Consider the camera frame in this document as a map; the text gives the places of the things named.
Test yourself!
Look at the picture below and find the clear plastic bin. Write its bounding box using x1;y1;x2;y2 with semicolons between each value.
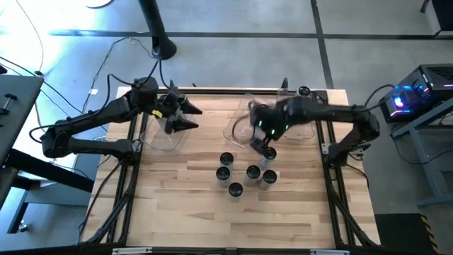
222;92;280;152
275;87;316;141
139;102;193;157

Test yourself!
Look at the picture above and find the silver metal bracket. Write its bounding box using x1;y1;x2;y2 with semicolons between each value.
112;247;154;255
310;249;350;255

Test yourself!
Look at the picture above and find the black screw clamp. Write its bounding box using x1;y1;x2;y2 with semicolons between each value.
0;92;18;116

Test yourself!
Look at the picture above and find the yellow-band Celsius can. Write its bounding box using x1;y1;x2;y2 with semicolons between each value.
259;169;278;191

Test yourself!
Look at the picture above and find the white cardboard box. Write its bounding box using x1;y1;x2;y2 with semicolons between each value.
49;155;81;169

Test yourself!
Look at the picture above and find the black desktop computer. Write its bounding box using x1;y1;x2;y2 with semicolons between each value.
378;63;453;123

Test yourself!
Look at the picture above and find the white Celsius can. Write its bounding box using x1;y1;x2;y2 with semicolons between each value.
219;152;235;173

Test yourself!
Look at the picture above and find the black hazard-striped box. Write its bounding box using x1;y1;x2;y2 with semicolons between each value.
374;212;442;255

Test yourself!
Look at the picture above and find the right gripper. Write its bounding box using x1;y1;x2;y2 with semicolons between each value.
250;136;278;159

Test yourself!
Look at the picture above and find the grey metal bench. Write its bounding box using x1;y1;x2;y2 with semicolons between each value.
391;97;453;208

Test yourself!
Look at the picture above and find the black floor cable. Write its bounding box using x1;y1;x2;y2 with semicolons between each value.
0;55;75;111
83;36;156;107

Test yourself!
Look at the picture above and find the grey side desk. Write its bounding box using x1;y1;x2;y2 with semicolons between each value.
0;73;45;167

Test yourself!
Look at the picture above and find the black desk leg frame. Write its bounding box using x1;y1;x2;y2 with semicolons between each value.
0;148;96;235

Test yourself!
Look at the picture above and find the black cabinet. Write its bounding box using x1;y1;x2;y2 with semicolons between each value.
420;0;453;38

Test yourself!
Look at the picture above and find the blue-band Celsius can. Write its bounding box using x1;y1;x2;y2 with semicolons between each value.
258;146;278;170
215;166;231;188
244;164;262;188

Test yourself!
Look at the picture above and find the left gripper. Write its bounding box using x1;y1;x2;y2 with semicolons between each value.
159;86;203;135

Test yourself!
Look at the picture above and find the black stand pole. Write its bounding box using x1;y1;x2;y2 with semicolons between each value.
137;0;178;61

